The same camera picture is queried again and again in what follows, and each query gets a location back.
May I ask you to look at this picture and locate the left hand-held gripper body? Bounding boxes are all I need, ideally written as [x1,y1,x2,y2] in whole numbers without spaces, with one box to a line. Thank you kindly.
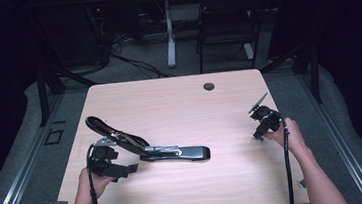
[84,136,122,179]

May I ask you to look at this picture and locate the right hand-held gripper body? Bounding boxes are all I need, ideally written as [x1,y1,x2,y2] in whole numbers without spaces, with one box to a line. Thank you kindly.
[247,90,284,135]

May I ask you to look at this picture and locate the black stapler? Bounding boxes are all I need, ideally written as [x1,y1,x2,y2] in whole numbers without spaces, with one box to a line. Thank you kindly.
[84,105,212,173]

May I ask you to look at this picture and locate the person's left hand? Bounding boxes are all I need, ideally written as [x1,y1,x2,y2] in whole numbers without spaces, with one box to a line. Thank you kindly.
[76,165,119,204]

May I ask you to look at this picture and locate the person's right hand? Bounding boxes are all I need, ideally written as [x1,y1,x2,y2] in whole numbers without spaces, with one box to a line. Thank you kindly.
[263,115,310,160]

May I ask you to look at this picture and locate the black tape square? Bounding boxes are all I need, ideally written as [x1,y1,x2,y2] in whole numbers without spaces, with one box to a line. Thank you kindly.
[42,127,66,146]

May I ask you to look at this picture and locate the white desk foot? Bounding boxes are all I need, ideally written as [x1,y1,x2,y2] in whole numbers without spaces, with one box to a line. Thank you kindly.
[243,42,255,61]

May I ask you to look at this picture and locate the black folding chair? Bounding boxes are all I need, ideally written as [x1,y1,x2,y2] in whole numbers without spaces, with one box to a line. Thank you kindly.
[191,0,277,75]

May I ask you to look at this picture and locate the black computer tower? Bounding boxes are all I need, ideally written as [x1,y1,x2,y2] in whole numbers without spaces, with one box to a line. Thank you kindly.
[38,2,113,71]

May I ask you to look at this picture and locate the white desk leg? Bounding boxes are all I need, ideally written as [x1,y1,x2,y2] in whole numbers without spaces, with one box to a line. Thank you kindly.
[161,0,180,69]

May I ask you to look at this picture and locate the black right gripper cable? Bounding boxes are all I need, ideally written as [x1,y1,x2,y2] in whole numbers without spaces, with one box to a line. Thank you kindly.
[278,117,297,204]

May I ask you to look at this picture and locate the aluminium floor rail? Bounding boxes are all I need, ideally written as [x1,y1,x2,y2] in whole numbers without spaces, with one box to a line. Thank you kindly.
[295,64,362,204]
[0,92,76,204]

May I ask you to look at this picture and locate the black frame post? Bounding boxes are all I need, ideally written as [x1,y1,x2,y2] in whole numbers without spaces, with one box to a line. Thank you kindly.
[33,65,53,128]

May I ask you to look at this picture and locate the black floor cables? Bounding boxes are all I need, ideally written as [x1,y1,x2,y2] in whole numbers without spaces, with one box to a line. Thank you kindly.
[107,29,175,83]

